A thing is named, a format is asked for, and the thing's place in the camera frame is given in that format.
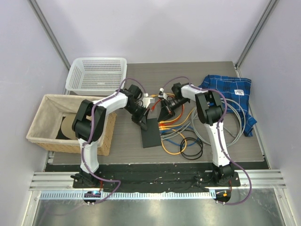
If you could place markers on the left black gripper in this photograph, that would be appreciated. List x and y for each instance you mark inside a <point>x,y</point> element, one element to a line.
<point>142,119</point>

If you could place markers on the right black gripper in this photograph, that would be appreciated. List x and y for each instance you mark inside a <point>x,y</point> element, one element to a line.
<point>166,114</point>

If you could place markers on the black network switch box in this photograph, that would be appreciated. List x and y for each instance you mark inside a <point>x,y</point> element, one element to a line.
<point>151,136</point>

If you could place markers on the blue plaid cloth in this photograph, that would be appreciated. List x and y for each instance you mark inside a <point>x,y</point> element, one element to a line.
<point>238,91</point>

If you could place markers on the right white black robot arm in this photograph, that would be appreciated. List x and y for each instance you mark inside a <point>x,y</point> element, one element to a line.
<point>211,113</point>

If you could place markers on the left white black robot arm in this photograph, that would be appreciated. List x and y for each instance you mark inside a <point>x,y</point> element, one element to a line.
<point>89,123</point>

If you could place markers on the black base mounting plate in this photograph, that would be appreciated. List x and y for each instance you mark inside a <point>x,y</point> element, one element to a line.
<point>157,172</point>

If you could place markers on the white perforated plastic basket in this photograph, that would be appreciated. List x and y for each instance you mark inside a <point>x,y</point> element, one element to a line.
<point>96,76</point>

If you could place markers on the brown tape roll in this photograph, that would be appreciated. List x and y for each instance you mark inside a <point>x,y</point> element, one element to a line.
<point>66,127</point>

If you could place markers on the wicker basket with liner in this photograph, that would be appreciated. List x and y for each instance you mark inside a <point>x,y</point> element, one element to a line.
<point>47,122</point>

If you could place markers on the aluminium frame rail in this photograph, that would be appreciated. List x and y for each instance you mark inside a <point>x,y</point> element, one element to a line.
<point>158,182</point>

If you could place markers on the white slotted cable duct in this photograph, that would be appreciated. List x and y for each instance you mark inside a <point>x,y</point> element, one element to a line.
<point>95,195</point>

